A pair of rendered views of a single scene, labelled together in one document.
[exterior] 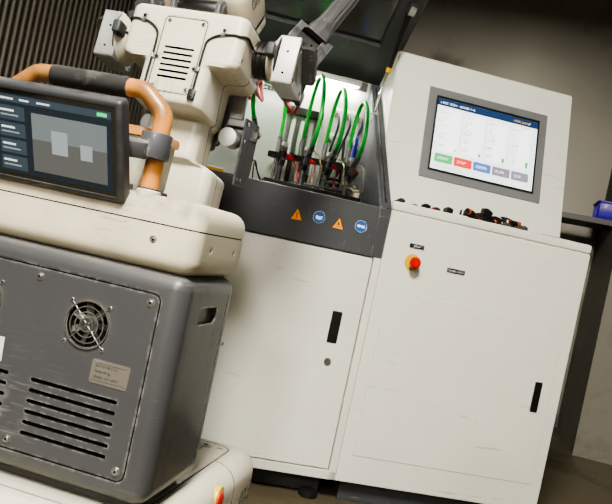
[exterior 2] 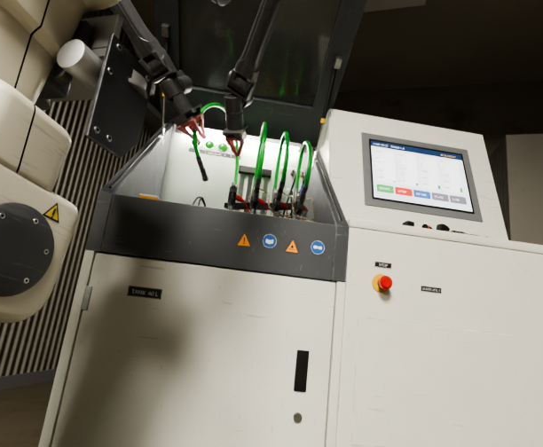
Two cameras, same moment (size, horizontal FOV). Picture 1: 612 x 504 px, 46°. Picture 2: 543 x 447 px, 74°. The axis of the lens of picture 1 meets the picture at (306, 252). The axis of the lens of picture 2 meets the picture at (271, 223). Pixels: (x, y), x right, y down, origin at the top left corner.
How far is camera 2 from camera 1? 1.29 m
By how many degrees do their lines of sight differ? 14
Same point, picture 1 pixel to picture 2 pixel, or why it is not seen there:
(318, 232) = (270, 258)
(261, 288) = (208, 330)
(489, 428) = not seen: outside the picture
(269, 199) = (211, 225)
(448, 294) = (428, 317)
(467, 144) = (404, 176)
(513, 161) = (449, 187)
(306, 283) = (262, 319)
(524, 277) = (507, 289)
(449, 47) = not seen: hidden behind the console
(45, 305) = not seen: outside the picture
